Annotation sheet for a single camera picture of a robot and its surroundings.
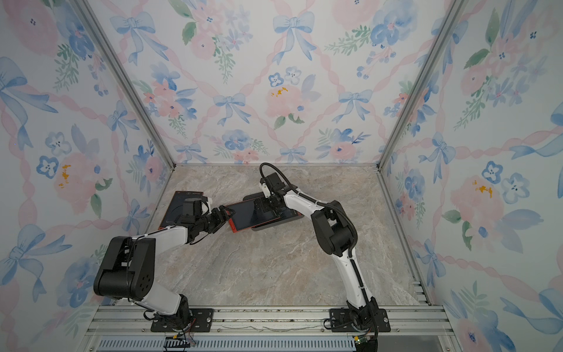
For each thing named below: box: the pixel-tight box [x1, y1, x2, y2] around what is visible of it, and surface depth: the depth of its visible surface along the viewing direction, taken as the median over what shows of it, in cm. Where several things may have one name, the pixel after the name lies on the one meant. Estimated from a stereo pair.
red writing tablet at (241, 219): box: [226, 198, 281, 234], surface depth 97 cm
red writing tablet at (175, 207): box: [158, 190, 204, 230], surface depth 107 cm
